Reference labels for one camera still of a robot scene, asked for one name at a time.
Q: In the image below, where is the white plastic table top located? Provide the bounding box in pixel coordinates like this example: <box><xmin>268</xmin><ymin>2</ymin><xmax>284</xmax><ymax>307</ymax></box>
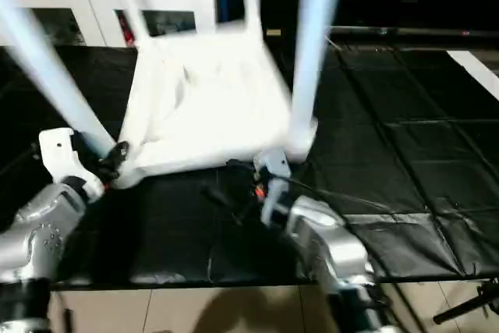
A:
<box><xmin>113</xmin><ymin>21</ymin><xmax>319</xmax><ymax>190</ymax></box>

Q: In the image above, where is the black work mat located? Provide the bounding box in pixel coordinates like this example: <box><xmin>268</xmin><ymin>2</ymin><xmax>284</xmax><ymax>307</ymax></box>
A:
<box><xmin>0</xmin><ymin>41</ymin><xmax>499</xmax><ymax>287</ymax></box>

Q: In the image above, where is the white cabinet with glass doors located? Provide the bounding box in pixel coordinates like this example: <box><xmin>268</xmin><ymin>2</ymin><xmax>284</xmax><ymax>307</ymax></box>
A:
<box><xmin>0</xmin><ymin>0</ymin><xmax>219</xmax><ymax>47</ymax></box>

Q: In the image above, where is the crumpled black plastic sheet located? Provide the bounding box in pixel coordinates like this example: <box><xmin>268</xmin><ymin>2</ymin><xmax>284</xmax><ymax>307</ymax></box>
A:
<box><xmin>327</xmin><ymin>44</ymin><xmax>499</xmax><ymax>279</ymax></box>

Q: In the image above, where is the dark low furniture silver edge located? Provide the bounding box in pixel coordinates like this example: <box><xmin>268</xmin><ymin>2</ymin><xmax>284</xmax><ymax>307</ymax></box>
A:
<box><xmin>327</xmin><ymin>25</ymin><xmax>499</xmax><ymax>40</ymax></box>

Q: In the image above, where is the black bar with white label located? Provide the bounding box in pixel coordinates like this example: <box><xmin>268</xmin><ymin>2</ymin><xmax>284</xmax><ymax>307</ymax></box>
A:
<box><xmin>433</xmin><ymin>282</ymin><xmax>499</xmax><ymax>324</ymax></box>

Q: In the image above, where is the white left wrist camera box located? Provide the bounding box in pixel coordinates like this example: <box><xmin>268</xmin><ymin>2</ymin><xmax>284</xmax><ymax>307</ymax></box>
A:
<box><xmin>37</xmin><ymin>128</ymin><xmax>106</xmax><ymax>201</ymax></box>

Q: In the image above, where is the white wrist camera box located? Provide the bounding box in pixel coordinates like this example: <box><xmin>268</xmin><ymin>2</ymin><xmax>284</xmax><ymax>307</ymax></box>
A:
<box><xmin>251</xmin><ymin>150</ymin><xmax>292</xmax><ymax>182</ymax></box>
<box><xmin>37</xmin><ymin>128</ymin><xmax>106</xmax><ymax>201</ymax></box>

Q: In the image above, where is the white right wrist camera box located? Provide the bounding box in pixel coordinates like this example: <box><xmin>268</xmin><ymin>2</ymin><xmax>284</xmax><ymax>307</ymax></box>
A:
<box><xmin>251</xmin><ymin>150</ymin><xmax>292</xmax><ymax>182</ymax></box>

